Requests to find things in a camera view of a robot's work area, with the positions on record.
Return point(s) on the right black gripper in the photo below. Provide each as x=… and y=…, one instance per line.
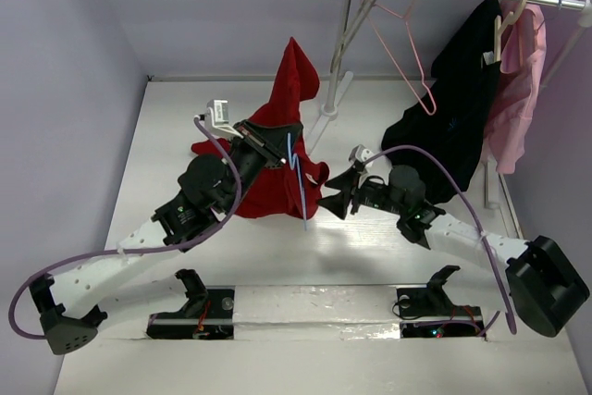
x=353, y=193

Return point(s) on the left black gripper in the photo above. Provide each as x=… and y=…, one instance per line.
x=269, y=143

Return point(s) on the blue wire hanger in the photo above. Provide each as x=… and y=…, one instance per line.
x=295, y=166

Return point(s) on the red t shirt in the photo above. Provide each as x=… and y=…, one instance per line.
x=212, y=180

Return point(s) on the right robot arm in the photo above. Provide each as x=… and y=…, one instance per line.
x=535, y=279

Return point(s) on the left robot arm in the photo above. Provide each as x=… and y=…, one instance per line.
x=71, y=296

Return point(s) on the black t shirt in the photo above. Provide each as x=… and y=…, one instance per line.
x=464, y=90

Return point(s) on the grey plastic hanger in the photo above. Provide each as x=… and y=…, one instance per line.
x=347, y=29

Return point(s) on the pink shirt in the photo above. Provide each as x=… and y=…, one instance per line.
x=524, y=49

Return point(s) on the wooden hanger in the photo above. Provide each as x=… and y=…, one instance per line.
x=502, y=23

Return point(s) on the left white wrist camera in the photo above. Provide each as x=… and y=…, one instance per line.
x=215, y=119

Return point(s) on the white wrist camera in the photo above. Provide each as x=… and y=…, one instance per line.
x=215, y=119
x=360, y=158

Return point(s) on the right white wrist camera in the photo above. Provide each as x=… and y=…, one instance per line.
x=360, y=158

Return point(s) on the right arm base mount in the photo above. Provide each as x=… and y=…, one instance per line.
x=426, y=312

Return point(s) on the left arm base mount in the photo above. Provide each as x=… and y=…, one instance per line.
x=207, y=313

